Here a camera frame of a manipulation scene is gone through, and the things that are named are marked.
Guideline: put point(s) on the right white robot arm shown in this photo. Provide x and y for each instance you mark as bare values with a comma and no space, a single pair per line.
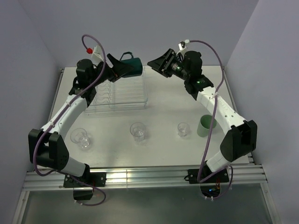
240,134

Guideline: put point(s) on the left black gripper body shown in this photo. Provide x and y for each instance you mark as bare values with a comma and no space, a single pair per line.
107,73

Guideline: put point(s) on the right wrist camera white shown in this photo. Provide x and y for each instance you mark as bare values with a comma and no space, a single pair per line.
182,46

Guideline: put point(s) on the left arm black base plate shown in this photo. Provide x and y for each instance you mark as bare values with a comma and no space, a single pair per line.
96,179

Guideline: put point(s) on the clear acrylic dish rack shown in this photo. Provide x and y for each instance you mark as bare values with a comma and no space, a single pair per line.
124,95

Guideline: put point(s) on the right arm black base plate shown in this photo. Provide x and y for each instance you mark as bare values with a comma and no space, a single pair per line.
220,177

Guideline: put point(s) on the clear glass left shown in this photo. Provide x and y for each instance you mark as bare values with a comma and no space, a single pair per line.
80,137

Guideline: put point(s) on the light green plastic cup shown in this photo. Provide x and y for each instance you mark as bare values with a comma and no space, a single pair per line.
204,125

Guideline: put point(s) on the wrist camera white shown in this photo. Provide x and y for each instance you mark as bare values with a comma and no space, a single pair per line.
182,46
96,53

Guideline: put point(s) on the black box under left base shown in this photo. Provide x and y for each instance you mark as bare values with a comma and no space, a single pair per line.
82,195

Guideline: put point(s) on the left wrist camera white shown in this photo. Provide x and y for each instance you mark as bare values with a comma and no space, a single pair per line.
96,53

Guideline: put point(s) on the dark teal mug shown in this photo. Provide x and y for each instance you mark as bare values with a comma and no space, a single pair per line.
135,62

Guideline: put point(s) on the clear glass centre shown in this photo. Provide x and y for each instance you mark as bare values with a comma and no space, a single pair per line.
138,131

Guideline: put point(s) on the aluminium rail frame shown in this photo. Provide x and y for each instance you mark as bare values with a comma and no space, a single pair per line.
145,180

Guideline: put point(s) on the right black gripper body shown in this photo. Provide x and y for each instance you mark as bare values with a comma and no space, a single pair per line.
176,68

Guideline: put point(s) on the small clear glass right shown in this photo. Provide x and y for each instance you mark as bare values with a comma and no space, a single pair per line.
183,129

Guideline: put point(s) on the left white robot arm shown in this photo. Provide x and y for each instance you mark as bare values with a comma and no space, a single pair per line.
46,145

